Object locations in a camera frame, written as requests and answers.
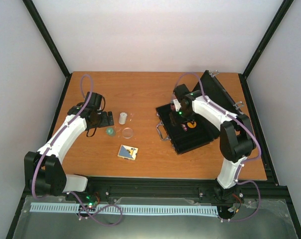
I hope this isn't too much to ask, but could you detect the yellow big blind button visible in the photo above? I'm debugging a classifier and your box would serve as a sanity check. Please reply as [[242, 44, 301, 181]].
[[187, 121, 197, 128]]

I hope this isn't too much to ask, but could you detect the green poker chip stack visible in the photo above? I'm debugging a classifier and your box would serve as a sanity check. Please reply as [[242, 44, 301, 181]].
[[106, 127, 116, 136]]

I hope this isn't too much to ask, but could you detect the black poker set case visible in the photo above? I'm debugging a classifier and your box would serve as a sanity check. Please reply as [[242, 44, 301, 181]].
[[156, 70, 243, 154]]

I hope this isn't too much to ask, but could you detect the white poker chip stack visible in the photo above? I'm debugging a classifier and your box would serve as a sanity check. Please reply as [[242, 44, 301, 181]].
[[119, 112, 128, 125]]

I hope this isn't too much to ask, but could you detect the clear dealer button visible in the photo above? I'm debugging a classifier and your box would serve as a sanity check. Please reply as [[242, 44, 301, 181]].
[[122, 127, 134, 139]]

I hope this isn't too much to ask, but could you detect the playing card deck box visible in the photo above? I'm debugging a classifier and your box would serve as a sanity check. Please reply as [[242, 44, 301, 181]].
[[118, 145, 139, 161]]

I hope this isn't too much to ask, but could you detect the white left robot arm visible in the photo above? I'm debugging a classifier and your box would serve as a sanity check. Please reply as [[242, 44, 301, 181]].
[[24, 92, 114, 201]]

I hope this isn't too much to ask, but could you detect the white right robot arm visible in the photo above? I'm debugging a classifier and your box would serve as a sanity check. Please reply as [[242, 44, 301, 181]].
[[171, 84, 261, 202]]

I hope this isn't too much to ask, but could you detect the left controller circuit board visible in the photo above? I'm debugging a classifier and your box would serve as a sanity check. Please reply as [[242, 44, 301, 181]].
[[80, 192, 101, 212]]

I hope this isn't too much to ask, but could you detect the controller circuit board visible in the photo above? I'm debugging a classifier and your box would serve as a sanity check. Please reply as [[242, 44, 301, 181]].
[[80, 192, 101, 212], [227, 193, 242, 215]]

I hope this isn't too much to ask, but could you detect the right controller circuit board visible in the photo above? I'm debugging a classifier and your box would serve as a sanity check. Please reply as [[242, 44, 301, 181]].
[[227, 193, 242, 215]]

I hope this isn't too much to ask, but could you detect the black aluminium frame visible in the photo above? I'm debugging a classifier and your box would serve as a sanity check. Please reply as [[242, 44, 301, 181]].
[[5, 0, 301, 239]]

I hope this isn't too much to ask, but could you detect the white slotted cable duct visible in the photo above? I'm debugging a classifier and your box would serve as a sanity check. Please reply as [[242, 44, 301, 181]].
[[29, 203, 218, 217]]

